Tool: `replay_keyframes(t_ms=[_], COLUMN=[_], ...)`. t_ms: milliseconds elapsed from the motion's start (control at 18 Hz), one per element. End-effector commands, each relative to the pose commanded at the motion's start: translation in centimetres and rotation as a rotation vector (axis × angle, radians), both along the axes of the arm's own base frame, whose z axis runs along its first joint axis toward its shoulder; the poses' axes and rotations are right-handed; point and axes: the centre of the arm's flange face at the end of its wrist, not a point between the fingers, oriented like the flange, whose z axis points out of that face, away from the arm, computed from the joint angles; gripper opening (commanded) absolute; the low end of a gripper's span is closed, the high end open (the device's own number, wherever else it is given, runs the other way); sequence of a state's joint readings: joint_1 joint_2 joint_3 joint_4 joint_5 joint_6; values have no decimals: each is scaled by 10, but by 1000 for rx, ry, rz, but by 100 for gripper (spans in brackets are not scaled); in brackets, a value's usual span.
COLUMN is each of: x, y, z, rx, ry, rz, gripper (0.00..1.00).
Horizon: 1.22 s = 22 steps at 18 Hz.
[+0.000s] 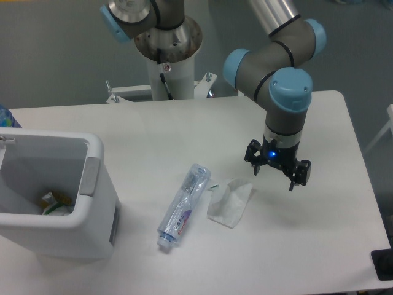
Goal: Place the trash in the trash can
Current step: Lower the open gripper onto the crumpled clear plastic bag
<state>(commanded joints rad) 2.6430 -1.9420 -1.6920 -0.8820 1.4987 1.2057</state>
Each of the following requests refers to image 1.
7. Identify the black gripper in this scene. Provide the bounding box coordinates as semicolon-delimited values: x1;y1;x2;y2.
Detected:
244;138;311;191

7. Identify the white paper bag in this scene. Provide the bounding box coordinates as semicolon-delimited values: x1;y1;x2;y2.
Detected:
207;178;253;229

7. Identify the clear crushed plastic bottle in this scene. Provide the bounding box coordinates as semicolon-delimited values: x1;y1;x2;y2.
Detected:
157;164;211;250

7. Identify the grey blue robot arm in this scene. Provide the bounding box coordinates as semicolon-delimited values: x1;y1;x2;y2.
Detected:
100;1;327;186

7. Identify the white plastic trash can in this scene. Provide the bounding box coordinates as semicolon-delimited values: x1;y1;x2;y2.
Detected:
1;128;121;259

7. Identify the black device at table edge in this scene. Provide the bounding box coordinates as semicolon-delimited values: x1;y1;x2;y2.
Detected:
371;248;392;281

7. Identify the yellow green snack wrapper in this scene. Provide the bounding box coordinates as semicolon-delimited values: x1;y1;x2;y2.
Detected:
39;191;74;216

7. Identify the blue water bottle pack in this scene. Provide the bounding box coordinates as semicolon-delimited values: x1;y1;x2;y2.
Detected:
0;105;21;128

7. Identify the white frame at right edge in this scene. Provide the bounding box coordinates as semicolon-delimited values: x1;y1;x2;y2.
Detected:
364;104;392;154

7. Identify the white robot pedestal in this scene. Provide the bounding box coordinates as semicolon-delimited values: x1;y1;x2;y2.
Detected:
105;15;240;104

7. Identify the black cable on pedestal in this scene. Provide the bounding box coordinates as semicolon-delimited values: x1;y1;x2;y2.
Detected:
156;47;174;101

